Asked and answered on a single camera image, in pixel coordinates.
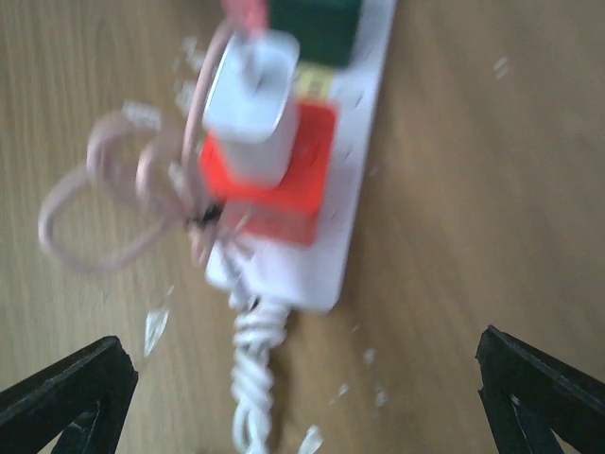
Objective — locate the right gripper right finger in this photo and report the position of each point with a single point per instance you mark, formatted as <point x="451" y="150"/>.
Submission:
<point x="533" y="400"/>

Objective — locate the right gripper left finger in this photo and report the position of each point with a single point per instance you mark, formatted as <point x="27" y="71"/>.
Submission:
<point x="79" y="402"/>

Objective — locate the white charger with pink cable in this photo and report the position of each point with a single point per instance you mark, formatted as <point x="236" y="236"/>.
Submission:
<point x="243" y="98"/>

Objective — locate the white multicolour power strip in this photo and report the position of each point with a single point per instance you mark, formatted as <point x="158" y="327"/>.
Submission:
<point x="279" y="278"/>

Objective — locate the dark green dragon adapter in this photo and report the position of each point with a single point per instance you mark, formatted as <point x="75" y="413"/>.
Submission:
<point x="326" y="29"/>

